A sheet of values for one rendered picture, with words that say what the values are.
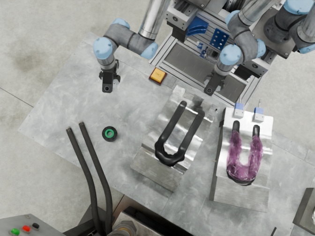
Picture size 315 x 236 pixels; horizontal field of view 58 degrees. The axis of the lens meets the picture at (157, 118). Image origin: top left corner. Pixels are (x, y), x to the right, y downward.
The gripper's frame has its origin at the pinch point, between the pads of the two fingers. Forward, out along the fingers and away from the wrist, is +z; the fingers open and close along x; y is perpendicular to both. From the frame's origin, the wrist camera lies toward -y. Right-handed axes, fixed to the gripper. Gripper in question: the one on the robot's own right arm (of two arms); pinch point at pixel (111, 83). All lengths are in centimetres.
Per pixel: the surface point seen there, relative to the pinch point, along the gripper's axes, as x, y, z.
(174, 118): -34.3, -11.4, 7.2
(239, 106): -68, 0, 8
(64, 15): 73, 95, 95
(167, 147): -32.5, -28.3, 1.5
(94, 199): -2, -57, 5
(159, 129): -27.6, -18.9, 4.0
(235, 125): -68, -9, 10
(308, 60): -153, 85, 95
